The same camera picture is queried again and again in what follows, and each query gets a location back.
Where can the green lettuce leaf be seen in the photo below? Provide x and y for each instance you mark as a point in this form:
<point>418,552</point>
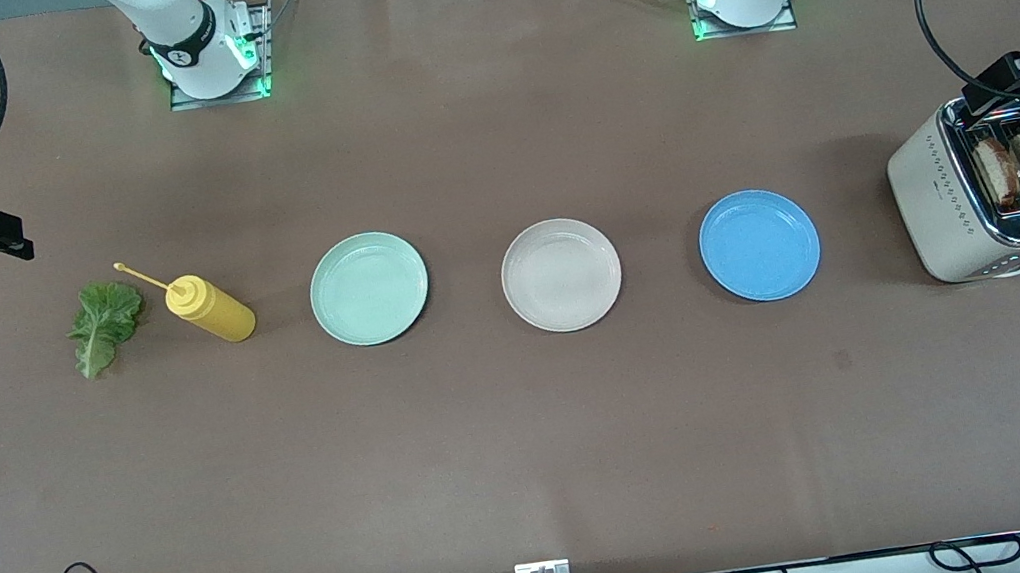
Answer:
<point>106,322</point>

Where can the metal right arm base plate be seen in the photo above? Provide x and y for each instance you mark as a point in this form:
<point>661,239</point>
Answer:
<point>269,49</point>

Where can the beige toaster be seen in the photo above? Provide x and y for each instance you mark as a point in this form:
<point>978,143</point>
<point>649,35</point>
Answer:
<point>937,202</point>

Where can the yellow squeeze bottle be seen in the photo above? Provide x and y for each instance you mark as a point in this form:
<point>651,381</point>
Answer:
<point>216,315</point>

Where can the green plate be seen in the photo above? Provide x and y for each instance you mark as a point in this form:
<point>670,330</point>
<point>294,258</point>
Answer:
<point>369,289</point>

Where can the blue plate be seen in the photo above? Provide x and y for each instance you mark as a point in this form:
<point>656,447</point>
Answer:
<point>760,245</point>

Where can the beige plate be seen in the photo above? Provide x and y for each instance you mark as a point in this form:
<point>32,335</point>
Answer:
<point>561,275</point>

